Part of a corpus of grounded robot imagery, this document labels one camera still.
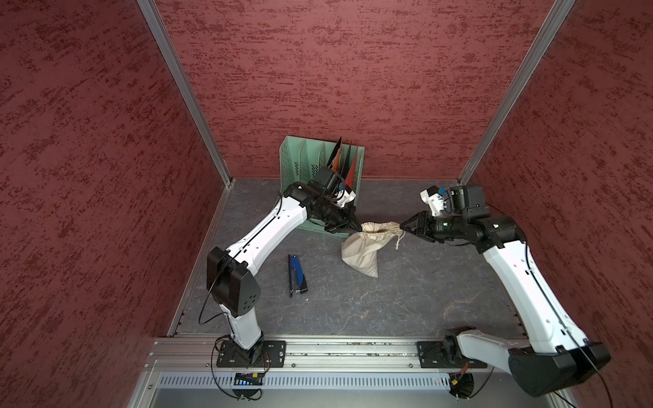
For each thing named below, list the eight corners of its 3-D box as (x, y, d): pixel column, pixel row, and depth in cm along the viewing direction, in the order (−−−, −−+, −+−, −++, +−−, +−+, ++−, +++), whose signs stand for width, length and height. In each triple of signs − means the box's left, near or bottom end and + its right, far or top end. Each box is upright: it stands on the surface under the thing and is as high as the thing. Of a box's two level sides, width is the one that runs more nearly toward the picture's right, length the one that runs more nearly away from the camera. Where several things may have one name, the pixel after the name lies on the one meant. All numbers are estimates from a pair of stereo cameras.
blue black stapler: (290, 297, 87) (289, 294, 85) (287, 258, 96) (286, 255, 94) (308, 293, 88) (307, 290, 86) (303, 255, 97) (302, 252, 95)
